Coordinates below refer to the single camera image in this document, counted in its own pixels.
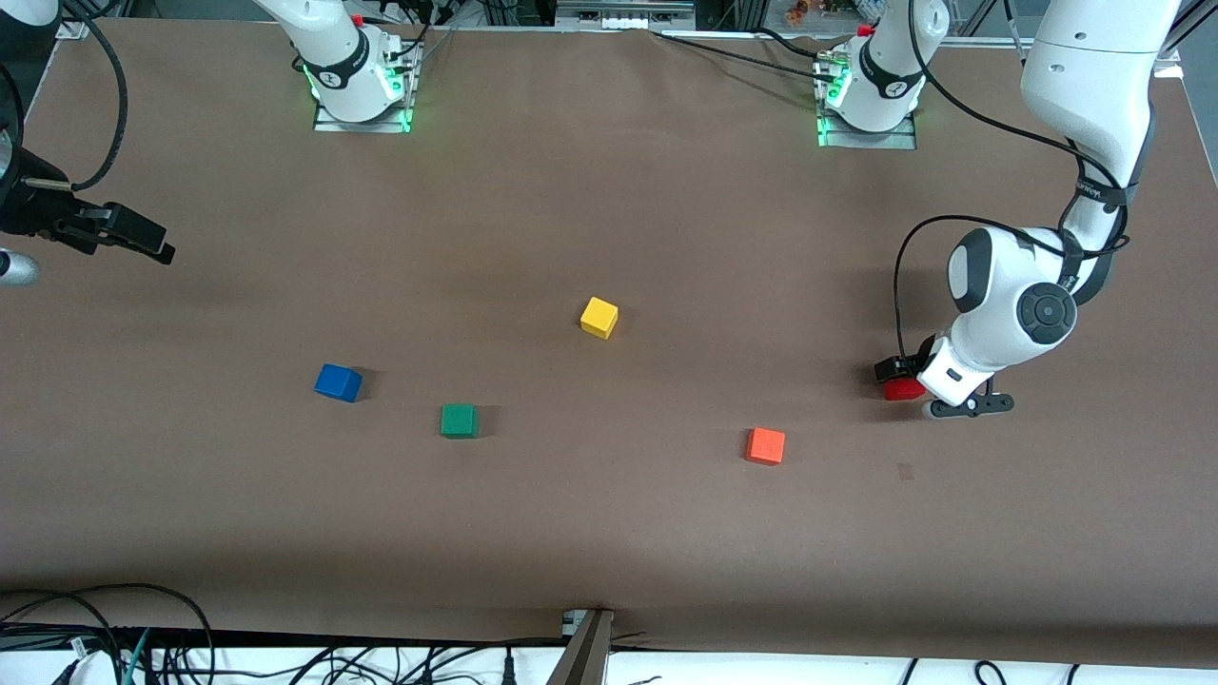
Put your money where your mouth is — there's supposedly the brown paper table cover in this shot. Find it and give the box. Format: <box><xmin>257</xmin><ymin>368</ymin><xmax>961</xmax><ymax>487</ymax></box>
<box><xmin>0</xmin><ymin>17</ymin><xmax>1218</xmax><ymax>667</ymax></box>

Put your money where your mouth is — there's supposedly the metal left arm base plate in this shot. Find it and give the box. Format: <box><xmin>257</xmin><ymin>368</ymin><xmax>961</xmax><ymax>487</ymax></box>
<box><xmin>815</xmin><ymin>52</ymin><xmax>919</xmax><ymax>151</ymax></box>

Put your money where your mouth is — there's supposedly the green cable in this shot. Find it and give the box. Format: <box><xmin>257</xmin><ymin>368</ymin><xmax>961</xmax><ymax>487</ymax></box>
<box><xmin>122</xmin><ymin>628</ymin><xmax>153</xmax><ymax>685</ymax></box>

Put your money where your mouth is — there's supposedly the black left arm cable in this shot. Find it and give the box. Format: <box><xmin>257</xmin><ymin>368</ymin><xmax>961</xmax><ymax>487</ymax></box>
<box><xmin>893</xmin><ymin>0</ymin><xmax>1133</xmax><ymax>359</ymax></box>

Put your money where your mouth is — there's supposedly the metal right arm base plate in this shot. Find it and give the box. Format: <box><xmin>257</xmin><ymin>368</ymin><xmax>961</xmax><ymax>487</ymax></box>
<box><xmin>312</xmin><ymin>43</ymin><xmax>418</xmax><ymax>134</ymax></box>

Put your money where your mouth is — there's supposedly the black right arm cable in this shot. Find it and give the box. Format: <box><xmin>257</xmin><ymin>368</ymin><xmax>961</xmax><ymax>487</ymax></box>
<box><xmin>24</xmin><ymin>5</ymin><xmax>130</xmax><ymax>193</ymax></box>

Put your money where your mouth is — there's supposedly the orange wooden block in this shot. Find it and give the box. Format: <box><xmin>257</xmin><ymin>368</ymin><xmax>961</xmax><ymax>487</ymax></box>
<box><xmin>744</xmin><ymin>427</ymin><xmax>788</xmax><ymax>466</ymax></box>

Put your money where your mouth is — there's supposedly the blue wooden block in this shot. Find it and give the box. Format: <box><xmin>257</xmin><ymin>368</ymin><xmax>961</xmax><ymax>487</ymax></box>
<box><xmin>313</xmin><ymin>362</ymin><xmax>364</xmax><ymax>403</ymax></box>

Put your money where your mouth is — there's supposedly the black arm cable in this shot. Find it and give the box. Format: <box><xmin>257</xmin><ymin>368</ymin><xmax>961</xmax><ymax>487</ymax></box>
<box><xmin>24</xmin><ymin>5</ymin><xmax>130</xmax><ymax>193</ymax></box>
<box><xmin>893</xmin><ymin>0</ymin><xmax>1133</xmax><ymax>359</ymax></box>

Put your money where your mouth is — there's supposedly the yellow wooden block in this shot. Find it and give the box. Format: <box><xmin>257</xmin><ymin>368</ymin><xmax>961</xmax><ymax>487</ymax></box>
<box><xmin>580</xmin><ymin>296</ymin><xmax>620</xmax><ymax>341</ymax></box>

